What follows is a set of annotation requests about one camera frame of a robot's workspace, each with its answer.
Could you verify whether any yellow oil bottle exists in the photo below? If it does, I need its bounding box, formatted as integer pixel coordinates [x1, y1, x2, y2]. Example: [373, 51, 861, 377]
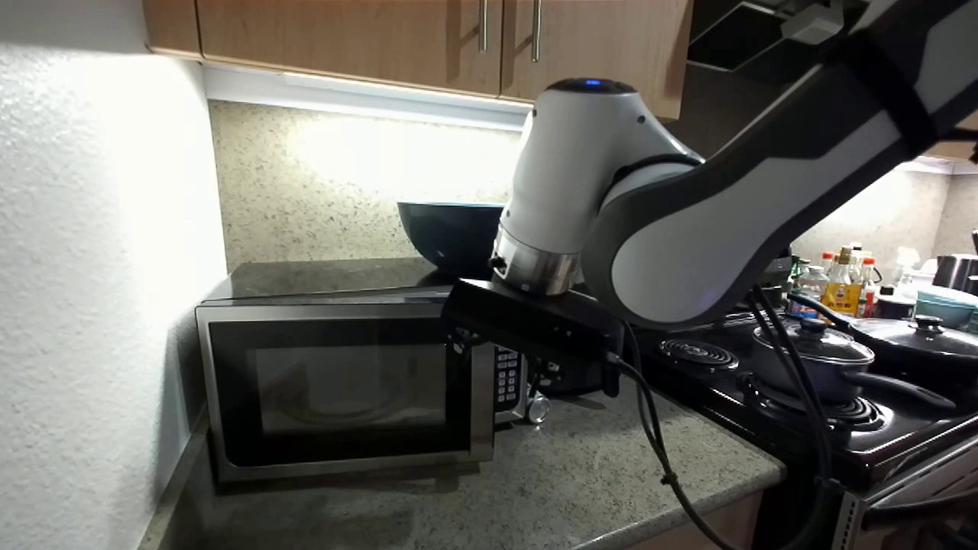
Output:
[818, 240, 867, 318]

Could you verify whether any metal cabinet handle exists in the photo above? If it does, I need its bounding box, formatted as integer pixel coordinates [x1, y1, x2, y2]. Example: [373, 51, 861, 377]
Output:
[525, 0, 545, 63]
[473, 0, 494, 55]

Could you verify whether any black air fryer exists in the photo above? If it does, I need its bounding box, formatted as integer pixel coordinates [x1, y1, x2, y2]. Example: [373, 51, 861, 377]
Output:
[535, 352, 619, 400]

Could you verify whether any teal container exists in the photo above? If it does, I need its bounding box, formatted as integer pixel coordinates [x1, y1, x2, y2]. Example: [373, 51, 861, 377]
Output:
[911, 284, 978, 329]

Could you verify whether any dark lidded frying pan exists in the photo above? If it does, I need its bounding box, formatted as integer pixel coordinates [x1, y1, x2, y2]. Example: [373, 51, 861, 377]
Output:
[878, 312, 978, 371]

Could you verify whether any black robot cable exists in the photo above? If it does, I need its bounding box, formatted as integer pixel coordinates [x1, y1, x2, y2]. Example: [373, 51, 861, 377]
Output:
[605, 287, 848, 550]

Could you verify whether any dark cooking pot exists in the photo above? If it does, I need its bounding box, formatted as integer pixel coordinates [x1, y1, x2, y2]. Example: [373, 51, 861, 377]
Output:
[751, 338, 961, 415]

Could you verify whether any silver microwave oven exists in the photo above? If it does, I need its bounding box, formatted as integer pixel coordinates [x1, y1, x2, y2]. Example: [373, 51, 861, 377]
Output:
[193, 254, 535, 490]

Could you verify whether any dark blue bowl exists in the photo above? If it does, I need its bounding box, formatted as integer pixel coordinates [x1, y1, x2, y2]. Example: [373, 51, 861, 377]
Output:
[394, 197, 507, 284]

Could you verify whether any black electric stove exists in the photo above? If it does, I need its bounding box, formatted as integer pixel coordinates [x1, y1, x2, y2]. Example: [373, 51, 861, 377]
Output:
[651, 254, 978, 514]

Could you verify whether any dark range hood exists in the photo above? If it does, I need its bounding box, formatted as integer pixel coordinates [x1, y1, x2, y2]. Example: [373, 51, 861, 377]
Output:
[681, 0, 851, 76]

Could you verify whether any black microwave door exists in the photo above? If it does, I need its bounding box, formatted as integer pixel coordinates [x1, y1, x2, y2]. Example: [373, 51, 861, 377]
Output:
[193, 302, 502, 487]

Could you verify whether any wide wooden cabinet door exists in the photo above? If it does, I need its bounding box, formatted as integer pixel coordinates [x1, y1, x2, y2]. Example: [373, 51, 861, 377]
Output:
[502, 0, 695, 121]

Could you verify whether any glass pot lid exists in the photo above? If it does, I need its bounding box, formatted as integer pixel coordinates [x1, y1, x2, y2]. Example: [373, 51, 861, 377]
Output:
[762, 309, 879, 371]

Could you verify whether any clear plastic bottle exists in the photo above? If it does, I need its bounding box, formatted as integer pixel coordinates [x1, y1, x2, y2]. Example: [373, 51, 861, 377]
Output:
[519, 390, 550, 427]

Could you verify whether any narrow wooden cabinet door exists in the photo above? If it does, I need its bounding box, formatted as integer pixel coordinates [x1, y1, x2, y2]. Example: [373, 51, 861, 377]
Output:
[139, 0, 507, 97]

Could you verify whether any under-cabinet light strip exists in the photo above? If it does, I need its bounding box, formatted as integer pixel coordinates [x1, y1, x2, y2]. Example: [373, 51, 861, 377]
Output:
[198, 60, 535, 135]

